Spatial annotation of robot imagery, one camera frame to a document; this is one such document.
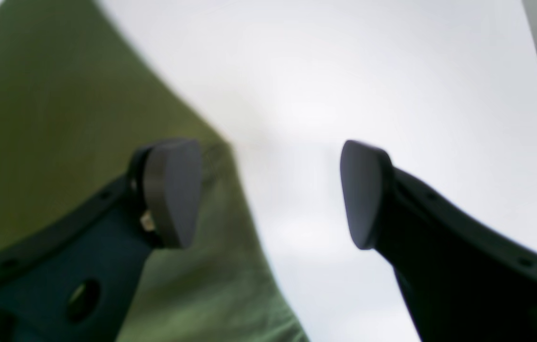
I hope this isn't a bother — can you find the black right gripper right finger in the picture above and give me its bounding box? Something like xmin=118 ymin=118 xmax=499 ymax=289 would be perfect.
xmin=340 ymin=140 xmax=537 ymax=342

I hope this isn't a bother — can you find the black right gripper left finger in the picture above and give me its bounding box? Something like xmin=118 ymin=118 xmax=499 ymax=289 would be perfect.
xmin=0 ymin=138 xmax=202 ymax=342

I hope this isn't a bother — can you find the olive green T-shirt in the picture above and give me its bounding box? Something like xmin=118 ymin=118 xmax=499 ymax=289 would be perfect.
xmin=0 ymin=0 xmax=308 ymax=342

